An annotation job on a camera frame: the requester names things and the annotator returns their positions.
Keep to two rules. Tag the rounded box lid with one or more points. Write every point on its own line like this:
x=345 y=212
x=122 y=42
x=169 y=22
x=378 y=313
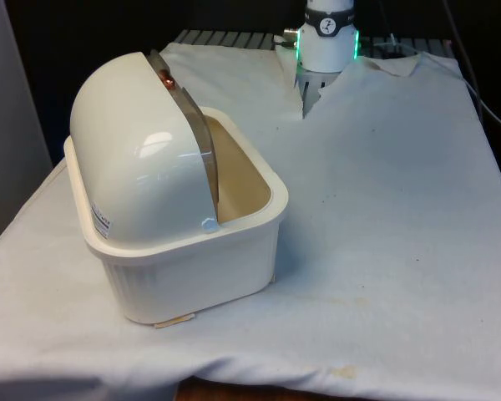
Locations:
x=129 y=146

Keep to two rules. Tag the cream box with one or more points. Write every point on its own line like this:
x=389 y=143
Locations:
x=200 y=275

